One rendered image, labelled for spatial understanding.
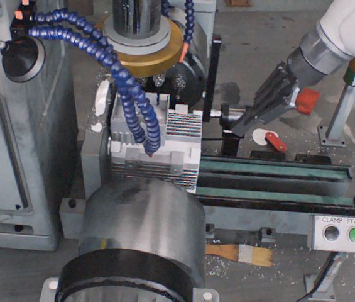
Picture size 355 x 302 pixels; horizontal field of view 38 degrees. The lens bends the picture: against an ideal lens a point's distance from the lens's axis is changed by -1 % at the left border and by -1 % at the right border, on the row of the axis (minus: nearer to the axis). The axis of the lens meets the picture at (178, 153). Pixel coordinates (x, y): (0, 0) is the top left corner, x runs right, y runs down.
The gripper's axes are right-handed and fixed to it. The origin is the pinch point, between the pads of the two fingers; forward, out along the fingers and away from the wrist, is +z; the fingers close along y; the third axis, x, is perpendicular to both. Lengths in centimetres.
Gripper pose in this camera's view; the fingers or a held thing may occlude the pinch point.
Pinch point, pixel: (245, 122)
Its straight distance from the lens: 108.1
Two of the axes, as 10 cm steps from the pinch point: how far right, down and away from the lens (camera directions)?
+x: 8.3, 4.0, 3.8
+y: -0.5, 7.4, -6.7
